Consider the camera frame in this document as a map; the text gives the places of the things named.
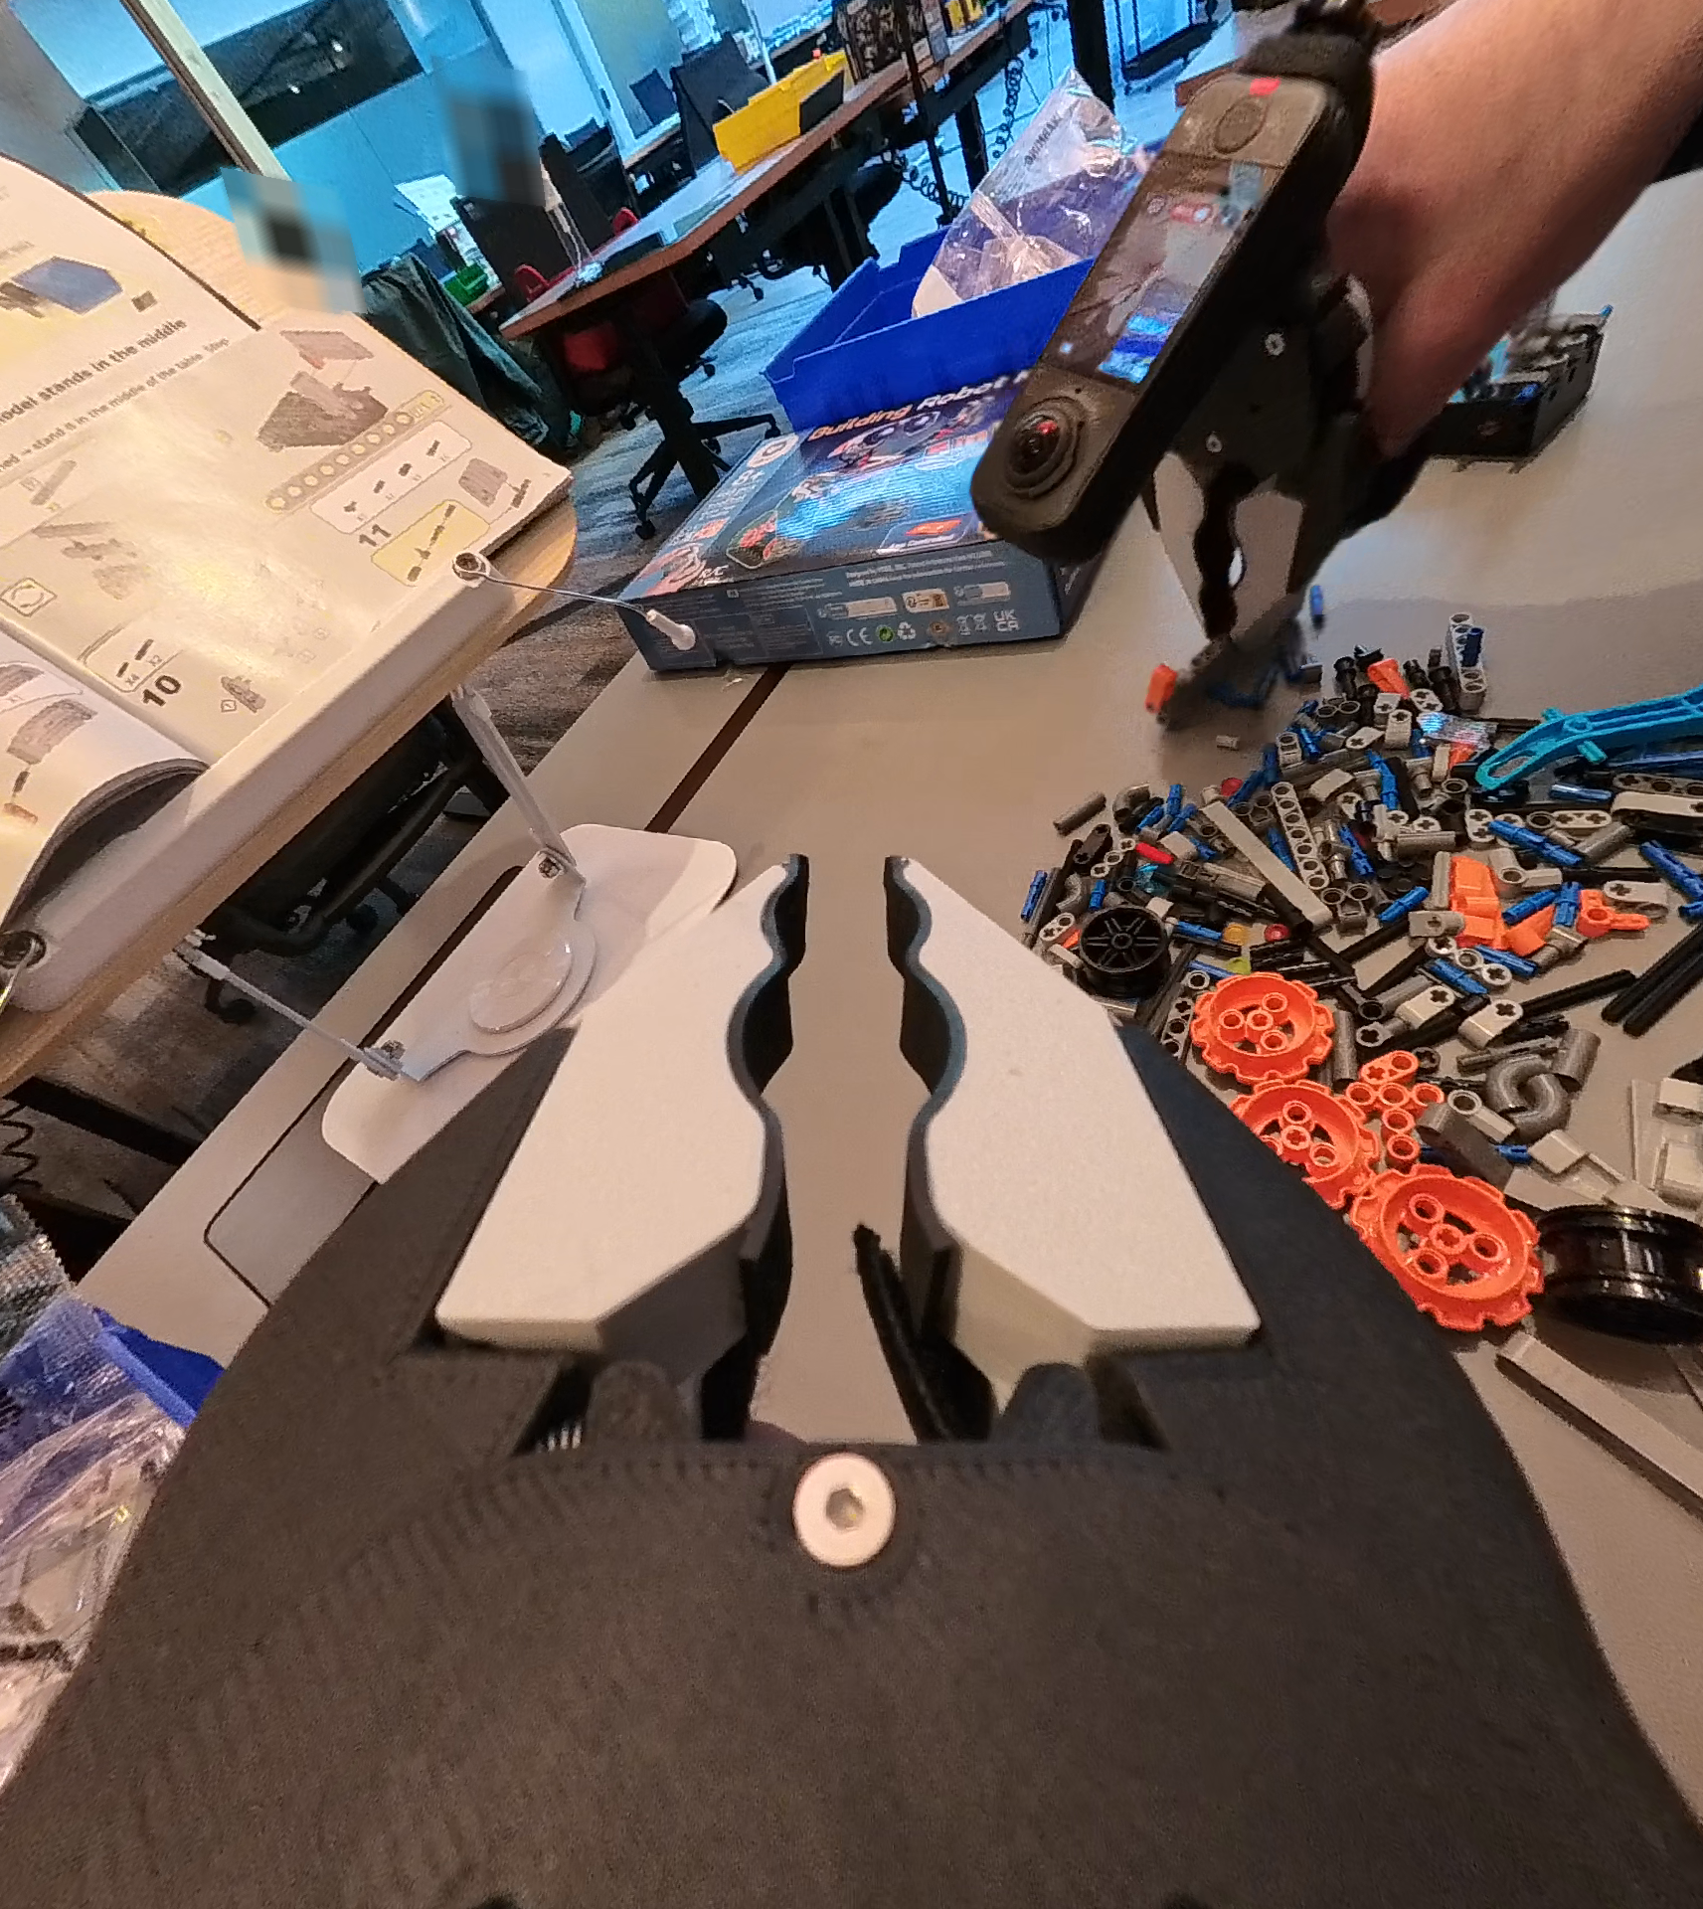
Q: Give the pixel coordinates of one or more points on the instruction manual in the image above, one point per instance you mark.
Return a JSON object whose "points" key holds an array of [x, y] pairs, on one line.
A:
{"points": [[166, 480]]}

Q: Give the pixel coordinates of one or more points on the wooden book stand, white base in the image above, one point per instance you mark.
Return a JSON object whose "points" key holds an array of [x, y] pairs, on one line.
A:
{"points": [[614, 896]]}

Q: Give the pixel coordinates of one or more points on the person's right hand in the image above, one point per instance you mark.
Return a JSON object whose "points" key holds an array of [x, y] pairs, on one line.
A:
{"points": [[1507, 181]]}

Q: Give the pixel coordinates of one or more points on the orange connector piece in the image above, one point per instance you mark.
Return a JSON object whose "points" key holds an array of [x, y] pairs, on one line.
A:
{"points": [[1163, 690]]}

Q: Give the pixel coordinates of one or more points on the yellow storage bin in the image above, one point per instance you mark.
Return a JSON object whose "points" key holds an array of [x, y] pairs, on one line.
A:
{"points": [[785, 114]]}

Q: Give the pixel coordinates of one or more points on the black backpack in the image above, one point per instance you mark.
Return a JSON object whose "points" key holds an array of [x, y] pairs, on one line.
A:
{"points": [[464, 360]]}

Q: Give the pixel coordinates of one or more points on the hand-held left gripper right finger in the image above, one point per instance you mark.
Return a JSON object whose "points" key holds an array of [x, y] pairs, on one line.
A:
{"points": [[1090, 1193]]}

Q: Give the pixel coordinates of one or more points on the large black wheel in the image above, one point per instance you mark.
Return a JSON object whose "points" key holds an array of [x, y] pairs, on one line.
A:
{"points": [[1628, 1276]]}

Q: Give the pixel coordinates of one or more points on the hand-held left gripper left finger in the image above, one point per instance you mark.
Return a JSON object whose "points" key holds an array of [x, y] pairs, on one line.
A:
{"points": [[614, 1193]]}

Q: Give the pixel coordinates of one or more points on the turquoise wrench-shaped piece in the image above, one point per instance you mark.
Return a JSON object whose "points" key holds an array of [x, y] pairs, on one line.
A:
{"points": [[1658, 723]]}

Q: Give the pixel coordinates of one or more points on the clear plastic bag of parts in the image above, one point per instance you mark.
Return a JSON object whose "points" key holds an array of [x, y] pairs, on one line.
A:
{"points": [[19, 1551]]}

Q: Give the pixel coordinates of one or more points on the orange toothed wheel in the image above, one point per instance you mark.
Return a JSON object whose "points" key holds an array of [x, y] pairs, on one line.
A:
{"points": [[1226, 1028], [1276, 1150], [1404, 1255]]}

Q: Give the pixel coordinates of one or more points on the long wooden office desk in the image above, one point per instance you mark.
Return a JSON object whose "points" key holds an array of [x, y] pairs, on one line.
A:
{"points": [[673, 195]]}

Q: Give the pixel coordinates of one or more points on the black perforated block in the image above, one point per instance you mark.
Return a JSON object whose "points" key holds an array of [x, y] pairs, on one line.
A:
{"points": [[1538, 389]]}

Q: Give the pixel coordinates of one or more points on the pile of toy building pieces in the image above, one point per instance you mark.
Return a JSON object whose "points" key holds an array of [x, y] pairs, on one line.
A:
{"points": [[1300, 866]]}

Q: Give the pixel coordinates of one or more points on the small black wheel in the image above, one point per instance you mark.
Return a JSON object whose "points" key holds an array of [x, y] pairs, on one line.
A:
{"points": [[1126, 956]]}

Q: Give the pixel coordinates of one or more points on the blue toy kit box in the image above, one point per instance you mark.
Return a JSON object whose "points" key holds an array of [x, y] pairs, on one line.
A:
{"points": [[852, 538]]}

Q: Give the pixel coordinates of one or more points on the office chair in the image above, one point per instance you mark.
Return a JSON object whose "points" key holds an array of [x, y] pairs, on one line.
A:
{"points": [[644, 417]]}

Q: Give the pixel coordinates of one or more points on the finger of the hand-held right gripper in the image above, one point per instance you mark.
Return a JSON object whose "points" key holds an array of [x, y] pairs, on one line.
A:
{"points": [[1197, 552], [1284, 582]]}

